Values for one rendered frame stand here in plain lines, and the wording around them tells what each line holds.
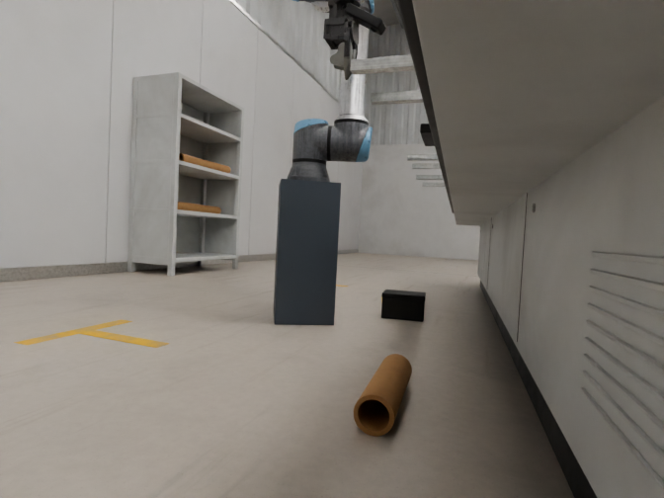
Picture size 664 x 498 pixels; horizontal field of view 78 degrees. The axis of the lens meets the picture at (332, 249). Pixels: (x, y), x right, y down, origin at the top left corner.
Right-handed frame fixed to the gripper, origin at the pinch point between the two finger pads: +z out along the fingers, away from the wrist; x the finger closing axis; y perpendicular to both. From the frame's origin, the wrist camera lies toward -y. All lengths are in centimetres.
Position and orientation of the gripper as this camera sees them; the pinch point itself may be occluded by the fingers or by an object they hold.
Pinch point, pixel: (349, 74)
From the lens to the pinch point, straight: 122.8
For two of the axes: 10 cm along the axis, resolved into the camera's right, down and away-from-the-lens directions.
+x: -3.0, 0.2, -9.5
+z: -0.7, 10.0, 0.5
